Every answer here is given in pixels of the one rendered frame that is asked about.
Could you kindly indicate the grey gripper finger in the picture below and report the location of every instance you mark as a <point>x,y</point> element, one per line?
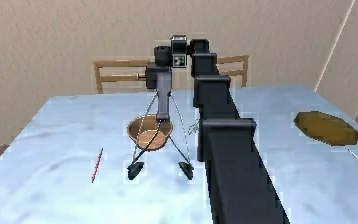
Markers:
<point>135,169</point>
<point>186,169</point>

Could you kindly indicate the red pencil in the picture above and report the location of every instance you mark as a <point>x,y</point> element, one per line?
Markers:
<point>97,165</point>

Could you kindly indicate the brown bowl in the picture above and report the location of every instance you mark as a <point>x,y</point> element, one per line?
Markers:
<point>147,137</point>

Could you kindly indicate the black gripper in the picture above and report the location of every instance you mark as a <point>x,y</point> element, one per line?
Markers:
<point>163,83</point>

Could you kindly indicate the brown flat bread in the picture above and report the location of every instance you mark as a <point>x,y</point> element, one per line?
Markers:
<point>325,128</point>

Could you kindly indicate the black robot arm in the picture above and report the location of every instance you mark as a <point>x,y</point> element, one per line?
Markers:
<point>233,160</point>

